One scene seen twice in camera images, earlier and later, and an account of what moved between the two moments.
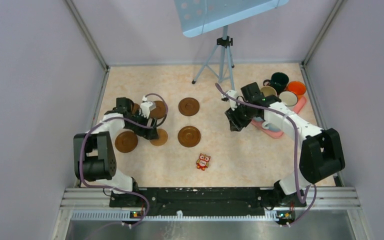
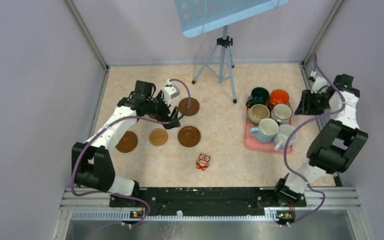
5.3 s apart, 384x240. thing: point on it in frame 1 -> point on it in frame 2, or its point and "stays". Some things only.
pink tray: (301, 103) -> (255, 146)
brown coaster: (126, 141) stays
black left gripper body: (144, 132) -> (158, 109)
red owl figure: (203, 162) stays
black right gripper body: (241, 117) -> (313, 104)
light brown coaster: (163, 138) stays
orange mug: (297, 87) -> (278, 96)
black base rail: (201, 198) stays
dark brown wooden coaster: (188, 106) stays
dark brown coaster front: (189, 136) stays
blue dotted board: (195, 16) stays
